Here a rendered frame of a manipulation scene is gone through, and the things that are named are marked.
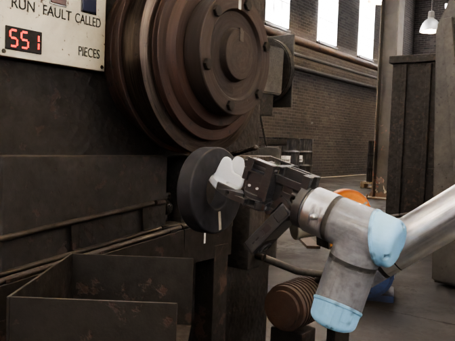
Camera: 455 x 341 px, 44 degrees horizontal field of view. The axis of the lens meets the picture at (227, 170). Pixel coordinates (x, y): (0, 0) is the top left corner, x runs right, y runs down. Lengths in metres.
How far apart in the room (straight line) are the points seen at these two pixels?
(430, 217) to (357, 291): 0.19
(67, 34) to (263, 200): 0.58
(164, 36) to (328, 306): 0.67
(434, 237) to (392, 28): 9.50
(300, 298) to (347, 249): 0.70
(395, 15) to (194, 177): 9.57
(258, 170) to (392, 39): 9.48
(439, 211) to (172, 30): 0.66
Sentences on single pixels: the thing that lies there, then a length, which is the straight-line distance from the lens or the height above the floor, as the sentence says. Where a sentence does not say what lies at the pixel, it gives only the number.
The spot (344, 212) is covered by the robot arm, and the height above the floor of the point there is 0.82.
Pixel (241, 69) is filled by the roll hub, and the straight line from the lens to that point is 1.34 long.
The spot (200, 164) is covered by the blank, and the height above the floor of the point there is 0.87.
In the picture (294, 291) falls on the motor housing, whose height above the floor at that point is 0.52.
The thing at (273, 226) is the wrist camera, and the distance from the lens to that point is 0.94.
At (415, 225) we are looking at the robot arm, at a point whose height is 0.79.
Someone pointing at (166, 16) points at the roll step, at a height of 1.18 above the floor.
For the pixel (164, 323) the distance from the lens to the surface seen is 0.70.
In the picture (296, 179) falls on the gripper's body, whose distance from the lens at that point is 0.93.
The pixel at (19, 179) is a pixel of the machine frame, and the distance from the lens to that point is 1.15.
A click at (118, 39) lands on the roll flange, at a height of 1.12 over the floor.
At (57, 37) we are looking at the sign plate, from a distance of 1.25.
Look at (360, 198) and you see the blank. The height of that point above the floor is 0.76.
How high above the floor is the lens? 0.92
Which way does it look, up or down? 3 degrees down
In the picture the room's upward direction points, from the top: 2 degrees clockwise
